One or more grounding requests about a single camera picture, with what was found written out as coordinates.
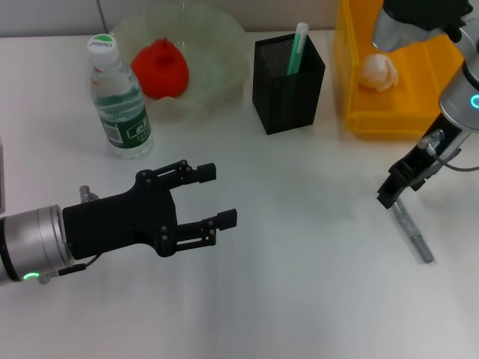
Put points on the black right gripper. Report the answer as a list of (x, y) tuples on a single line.
[(415, 164)]

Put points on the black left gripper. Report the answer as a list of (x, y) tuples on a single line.
[(119, 220)]

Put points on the grey marker pen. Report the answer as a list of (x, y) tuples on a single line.
[(413, 233)]

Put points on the white paper ball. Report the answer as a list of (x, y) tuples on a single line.
[(378, 73)]

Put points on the clear green-label water bottle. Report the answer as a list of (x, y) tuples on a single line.
[(119, 104)]

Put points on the red orange fruit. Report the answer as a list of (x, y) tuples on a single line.
[(161, 73)]

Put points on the green toothbrush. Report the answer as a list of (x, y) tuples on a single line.
[(298, 48)]

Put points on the black mesh pen holder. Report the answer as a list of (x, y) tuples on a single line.
[(288, 101)]

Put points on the translucent wavy fruit plate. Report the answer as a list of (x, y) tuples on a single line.
[(217, 56)]

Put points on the yellow plastic storage bin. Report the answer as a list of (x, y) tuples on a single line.
[(411, 101)]

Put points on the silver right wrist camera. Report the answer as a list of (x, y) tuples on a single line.
[(411, 18)]

